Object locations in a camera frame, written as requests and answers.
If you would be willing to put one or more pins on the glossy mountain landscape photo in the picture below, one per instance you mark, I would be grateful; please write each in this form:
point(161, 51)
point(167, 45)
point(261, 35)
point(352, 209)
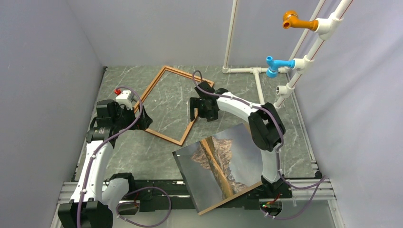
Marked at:
point(191, 171)

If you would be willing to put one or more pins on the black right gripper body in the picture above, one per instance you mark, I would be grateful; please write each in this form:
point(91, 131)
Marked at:
point(202, 104)

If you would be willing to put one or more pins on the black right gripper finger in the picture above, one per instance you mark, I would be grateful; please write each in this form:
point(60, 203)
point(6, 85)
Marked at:
point(193, 103)
point(209, 115)

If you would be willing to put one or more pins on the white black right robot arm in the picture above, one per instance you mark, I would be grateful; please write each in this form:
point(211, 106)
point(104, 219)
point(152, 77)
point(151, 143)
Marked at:
point(266, 127)

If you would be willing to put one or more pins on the orange pipe elbow fitting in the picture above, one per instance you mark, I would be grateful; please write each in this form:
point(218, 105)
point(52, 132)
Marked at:
point(292, 20)

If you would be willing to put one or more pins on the brown backing board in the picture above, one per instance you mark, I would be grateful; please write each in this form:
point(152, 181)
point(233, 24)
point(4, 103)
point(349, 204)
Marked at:
point(235, 163)

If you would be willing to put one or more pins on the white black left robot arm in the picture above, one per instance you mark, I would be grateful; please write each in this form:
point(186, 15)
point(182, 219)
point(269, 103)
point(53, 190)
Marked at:
point(90, 206)

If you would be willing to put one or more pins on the blue pipe elbow fitting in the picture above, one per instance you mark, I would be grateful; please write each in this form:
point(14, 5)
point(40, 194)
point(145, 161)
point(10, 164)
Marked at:
point(275, 65)

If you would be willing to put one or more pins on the wooden picture frame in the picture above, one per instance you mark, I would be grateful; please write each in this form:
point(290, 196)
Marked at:
point(151, 86)

